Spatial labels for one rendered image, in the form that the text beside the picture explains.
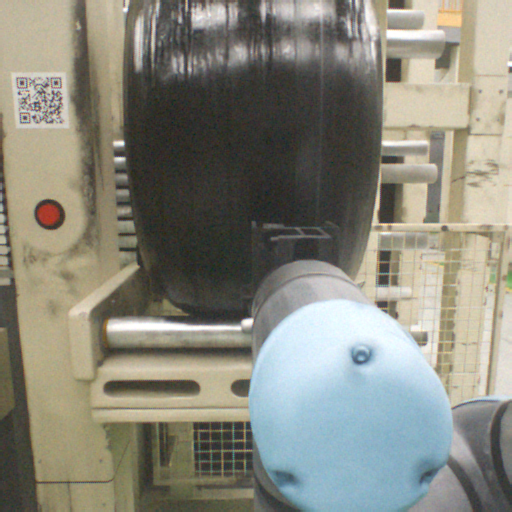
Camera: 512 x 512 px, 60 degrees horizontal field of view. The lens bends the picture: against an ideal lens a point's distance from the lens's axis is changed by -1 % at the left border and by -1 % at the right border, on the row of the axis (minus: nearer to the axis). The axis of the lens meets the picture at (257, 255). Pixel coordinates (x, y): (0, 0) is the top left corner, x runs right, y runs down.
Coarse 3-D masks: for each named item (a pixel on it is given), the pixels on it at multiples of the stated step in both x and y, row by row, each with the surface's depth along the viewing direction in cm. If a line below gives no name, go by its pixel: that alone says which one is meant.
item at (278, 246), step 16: (272, 224) 40; (256, 240) 36; (272, 240) 37; (288, 240) 30; (304, 240) 31; (320, 240) 30; (336, 240) 36; (256, 256) 36; (272, 256) 36; (288, 256) 30; (304, 256) 32; (320, 256) 30; (336, 256) 36; (256, 272) 37; (256, 288) 37
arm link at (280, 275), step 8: (288, 264) 29; (296, 264) 29; (304, 264) 28; (312, 264) 28; (320, 264) 28; (328, 264) 29; (272, 272) 30; (280, 272) 28; (288, 272) 27; (296, 272) 26; (304, 272) 26; (312, 272) 26; (320, 272) 26; (328, 272) 26; (336, 272) 27; (272, 280) 28; (280, 280) 26; (264, 288) 28; (272, 288) 26; (256, 296) 29; (264, 296) 26; (256, 304) 28; (248, 320) 28; (248, 328) 27
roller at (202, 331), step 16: (112, 320) 61; (128, 320) 61; (144, 320) 61; (160, 320) 61; (176, 320) 61; (192, 320) 61; (208, 320) 62; (224, 320) 62; (240, 320) 62; (112, 336) 60; (128, 336) 60; (144, 336) 60; (160, 336) 61; (176, 336) 61; (192, 336) 61; (208, 336) 61; (224, 336) 61; (240, 336) 61
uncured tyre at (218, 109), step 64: (192, 0) 45; (256, 0) 45; (320, 0) 45; (128, 64) 47; (192, 64) 44; (256, 64) 44; (320, 64) 44; (128, 128) 48; (192, 128) 45; (256, 128) 45; (320, 128) 45; (192, 192) 46; (256, 192) 47; (320, 192) 47; (192, 256) 51
